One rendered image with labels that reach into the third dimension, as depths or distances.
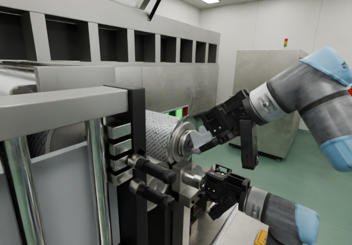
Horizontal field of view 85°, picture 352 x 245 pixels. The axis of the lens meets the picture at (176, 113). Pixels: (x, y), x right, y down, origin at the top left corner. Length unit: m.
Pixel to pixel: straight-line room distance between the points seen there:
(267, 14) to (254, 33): 0.43
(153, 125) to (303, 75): 0.36
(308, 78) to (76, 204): 0.37
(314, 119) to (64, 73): 0.37
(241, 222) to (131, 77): 0.69
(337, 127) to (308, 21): 4.67
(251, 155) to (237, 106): 0.11
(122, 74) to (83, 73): 0.49
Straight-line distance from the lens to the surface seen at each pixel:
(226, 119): 0.44
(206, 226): 0.80
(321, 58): 0.39
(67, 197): 0.23
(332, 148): 0.37
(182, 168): 0.51
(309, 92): 0.38
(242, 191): 0.57
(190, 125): 0.54
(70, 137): 0.33
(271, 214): 0.56
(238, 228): 0.82
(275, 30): 5.06
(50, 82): 0.27
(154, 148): 0.53
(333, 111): 0.37
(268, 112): 0.40
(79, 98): 0.17
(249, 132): 0.43
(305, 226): 0.55
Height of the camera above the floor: 1.47
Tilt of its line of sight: 15 degrees down
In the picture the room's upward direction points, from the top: 1 degrees clockwise
